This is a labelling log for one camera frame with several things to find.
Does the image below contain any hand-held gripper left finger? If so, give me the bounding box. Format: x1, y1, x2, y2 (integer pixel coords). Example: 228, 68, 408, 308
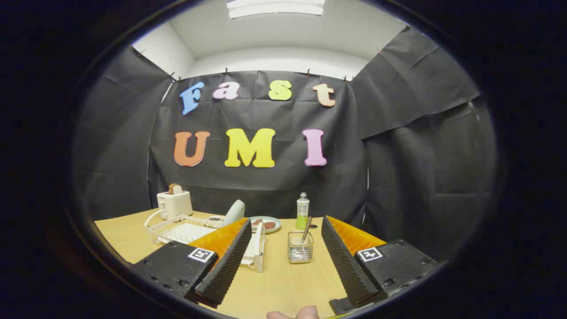
131, 217, 253, 309

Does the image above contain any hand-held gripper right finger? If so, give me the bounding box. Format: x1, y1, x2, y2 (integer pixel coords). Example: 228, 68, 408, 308
321, 215, 439, 316

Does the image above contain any wooden handled spoon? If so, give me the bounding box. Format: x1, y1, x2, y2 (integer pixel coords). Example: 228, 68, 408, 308
296, 216, 313, 260

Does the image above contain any clear basket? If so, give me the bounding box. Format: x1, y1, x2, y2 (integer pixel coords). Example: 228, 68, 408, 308
287, 230, 315, 264

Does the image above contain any pale green plate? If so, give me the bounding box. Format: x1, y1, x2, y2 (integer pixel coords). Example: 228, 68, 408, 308
223, 199, 245, 226

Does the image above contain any white wire dish rack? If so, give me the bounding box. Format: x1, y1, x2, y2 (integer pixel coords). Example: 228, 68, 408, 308
144, 208, 266, 272

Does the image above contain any teal plate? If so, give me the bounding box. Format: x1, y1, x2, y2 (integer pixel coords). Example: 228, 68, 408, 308
248, 216, 282, 234

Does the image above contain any white drip tray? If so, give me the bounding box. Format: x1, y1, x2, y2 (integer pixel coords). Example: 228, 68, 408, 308
168, 223, 217, 243

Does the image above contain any green drink bottle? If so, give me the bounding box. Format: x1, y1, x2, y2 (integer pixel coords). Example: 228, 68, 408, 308
296, 192, 310, 230

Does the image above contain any white toaster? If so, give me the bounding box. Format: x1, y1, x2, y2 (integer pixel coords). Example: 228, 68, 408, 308
157, 190, 194, 221

